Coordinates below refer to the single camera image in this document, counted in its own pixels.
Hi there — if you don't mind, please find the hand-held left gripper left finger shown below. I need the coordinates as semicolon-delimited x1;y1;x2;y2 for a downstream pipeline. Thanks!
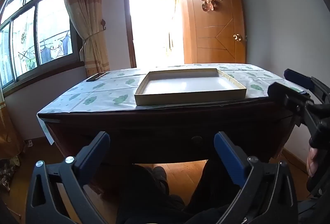
26;131;111;224

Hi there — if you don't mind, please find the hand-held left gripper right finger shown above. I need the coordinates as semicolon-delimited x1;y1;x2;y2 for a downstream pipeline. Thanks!
213;131;299;224

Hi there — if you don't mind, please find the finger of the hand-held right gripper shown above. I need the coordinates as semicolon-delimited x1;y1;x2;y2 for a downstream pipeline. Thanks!
284;68;330;104
267;82;324;134

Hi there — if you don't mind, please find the shallow cardboard box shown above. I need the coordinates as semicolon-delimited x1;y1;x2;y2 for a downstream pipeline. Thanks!
134;68;247;106

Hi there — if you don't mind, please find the person's right hand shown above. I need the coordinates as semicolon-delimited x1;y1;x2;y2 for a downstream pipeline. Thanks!
307;148;323;178

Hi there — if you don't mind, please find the dark wooden table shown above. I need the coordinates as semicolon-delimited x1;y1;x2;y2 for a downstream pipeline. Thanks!
38;63;310;188

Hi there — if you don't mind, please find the cloud-print tablecloth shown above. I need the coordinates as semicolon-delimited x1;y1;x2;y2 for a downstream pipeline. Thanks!
37;63;307;114

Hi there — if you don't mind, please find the black phone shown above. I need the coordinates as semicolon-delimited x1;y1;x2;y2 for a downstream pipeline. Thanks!
86;72;108;82

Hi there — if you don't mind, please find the floral cloth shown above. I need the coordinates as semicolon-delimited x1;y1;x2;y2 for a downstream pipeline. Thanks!
0;156;21;192

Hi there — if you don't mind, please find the golden brown cloth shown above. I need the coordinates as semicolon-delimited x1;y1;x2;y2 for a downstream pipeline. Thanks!
0;90;25;161

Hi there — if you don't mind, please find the wooden door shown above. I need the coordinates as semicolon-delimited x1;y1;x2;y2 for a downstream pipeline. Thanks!
184;0;247;65

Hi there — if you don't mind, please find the dark hanging garment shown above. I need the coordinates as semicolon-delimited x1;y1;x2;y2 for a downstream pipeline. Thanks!
40;45;52;62
61;34;73;55

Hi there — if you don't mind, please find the sheer doorway curtain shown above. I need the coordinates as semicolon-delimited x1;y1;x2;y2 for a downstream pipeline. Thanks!
157;0;185;59

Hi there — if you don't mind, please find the sliding glass window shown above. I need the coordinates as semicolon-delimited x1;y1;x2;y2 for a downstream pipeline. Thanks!
0;0;83;90

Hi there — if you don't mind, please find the beige checked curtain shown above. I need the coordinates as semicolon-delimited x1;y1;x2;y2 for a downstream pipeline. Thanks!
59;0;111;77

